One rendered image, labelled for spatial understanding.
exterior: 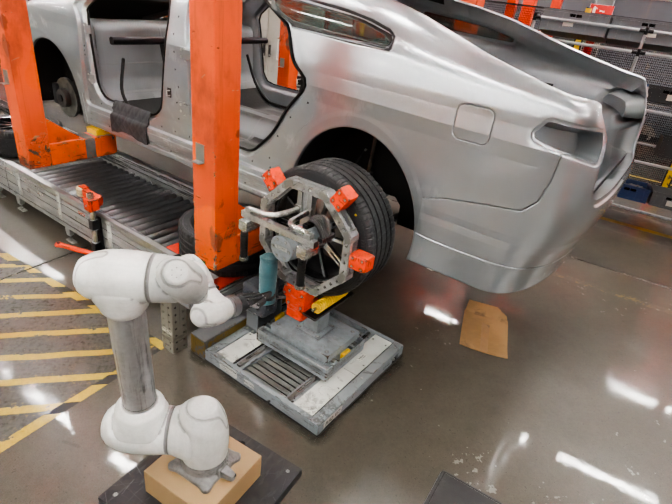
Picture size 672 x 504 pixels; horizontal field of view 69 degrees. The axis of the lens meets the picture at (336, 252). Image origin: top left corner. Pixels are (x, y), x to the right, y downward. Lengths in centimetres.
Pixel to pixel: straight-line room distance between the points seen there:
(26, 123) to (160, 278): 291
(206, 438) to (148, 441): 18
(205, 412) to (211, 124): 129
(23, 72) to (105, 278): 282
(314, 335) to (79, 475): 123
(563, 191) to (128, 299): 167
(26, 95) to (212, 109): 195
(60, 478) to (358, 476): 125
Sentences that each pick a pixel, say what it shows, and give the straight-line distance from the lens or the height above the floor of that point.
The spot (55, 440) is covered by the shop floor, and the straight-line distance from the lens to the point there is 265.
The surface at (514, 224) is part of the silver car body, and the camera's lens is 223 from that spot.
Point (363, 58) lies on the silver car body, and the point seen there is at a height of 163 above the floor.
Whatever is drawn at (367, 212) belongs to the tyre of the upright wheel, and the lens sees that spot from 219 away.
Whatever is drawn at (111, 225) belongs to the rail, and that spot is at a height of 36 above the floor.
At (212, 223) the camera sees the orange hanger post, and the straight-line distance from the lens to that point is 254.
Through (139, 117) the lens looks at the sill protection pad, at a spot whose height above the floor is 95.
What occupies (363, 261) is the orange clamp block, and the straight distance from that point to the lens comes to 213.
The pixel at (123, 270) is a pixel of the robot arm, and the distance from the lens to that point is 134.
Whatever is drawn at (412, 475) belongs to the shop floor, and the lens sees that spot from 248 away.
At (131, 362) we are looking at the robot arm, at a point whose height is 90.
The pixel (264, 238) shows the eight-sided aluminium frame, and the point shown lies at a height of 76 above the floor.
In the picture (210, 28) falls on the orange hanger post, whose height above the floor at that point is 169.
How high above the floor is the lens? 190
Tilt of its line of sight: 28 degrees down
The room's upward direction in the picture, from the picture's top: 7 degrees clockwise
